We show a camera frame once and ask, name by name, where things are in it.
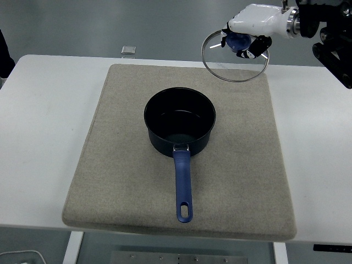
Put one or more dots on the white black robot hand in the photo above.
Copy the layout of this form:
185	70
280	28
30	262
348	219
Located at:
258	19

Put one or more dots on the black panel under table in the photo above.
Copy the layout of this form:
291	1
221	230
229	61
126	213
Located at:
332	248

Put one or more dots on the grey-brown fabric mat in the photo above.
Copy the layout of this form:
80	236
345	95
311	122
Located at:
110	165

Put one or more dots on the white rounded floor object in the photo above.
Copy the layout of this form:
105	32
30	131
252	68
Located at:
22	257

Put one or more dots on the glass lid with blue knob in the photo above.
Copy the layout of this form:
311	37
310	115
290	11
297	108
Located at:
237	41

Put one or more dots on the grey metal plate with screws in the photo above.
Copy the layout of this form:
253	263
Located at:
178	258

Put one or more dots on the small silver square floor plate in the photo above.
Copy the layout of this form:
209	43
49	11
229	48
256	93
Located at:
128	50

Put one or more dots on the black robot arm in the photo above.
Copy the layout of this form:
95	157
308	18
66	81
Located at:
330	33

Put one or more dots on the white table leg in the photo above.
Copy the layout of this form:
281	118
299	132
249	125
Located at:
72	247
280	254

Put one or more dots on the person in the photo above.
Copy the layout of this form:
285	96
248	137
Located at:
5	57

